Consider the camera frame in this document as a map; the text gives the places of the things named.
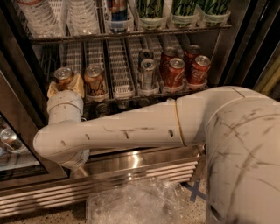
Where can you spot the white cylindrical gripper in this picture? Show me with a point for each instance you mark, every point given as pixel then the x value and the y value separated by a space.
pixel 65 97

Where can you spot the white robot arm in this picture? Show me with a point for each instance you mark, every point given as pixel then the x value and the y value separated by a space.
pixel 239 127

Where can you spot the fridge glass door left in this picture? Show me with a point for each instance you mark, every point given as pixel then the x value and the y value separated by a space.
pixel 20 164

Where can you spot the fridge glass door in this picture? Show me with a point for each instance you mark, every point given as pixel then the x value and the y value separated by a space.
pixel 250 42
pixel 20 164

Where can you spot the blue pepsi can rear left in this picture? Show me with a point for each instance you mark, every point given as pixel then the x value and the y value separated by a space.
pixel 123 104

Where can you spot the blue pepsi can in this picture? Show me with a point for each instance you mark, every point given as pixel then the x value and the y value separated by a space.
pixel 123 104
pixel 144 102

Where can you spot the blue pepsi can rear right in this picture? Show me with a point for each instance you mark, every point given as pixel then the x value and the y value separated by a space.
pixel 144 102

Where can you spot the silver can front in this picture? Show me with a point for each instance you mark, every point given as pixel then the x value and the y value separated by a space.
pixel 147 74

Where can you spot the blue orange tall can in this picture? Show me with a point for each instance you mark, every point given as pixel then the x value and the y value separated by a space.
pixel 117 15

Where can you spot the steel fridge base grille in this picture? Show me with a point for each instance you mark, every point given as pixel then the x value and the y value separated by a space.
pixel 104 172

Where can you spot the red cola can rear left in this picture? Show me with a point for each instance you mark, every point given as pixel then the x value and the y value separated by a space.
pixel 167 54

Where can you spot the red cola can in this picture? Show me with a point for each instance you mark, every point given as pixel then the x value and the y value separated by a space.
pixel 174 72
pixel 190 53
pixel 199 70
pixel 167 54

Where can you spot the red cola can front left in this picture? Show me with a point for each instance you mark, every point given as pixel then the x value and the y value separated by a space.
pixel 174 72

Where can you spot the green tall can left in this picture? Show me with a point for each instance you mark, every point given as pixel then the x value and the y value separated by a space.
pixel 150 13

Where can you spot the red cola can rear right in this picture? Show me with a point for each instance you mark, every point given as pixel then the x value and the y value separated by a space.
pixel 190 53

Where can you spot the red cola can front right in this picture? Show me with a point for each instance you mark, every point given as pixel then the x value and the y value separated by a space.
pixel 199 70

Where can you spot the green tall can middle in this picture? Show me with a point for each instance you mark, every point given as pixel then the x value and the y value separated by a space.
pixel 182 12

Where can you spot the fridge glass door right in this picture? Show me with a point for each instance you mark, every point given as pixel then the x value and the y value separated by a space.
pixel 250 42

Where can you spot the clear water bottle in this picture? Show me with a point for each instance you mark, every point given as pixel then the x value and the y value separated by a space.
pixel 41 18
pixel 82 17

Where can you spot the clear water bottle left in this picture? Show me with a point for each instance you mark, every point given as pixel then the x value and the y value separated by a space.
pixel 41 18

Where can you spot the clear plastic bin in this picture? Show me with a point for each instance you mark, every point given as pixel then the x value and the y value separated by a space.
pixel 149 201

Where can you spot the blue tape cross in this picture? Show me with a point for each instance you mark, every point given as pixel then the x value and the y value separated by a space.
pixel 194 188

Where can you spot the middle wire shelf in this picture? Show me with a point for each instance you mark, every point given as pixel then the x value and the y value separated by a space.
pixel 133 101

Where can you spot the wire shelf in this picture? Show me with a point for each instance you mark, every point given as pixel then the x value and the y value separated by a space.
pixel 126 35
pixel 133 101

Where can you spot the top wire shelf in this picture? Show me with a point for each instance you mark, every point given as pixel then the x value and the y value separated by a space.
pixel 126 35

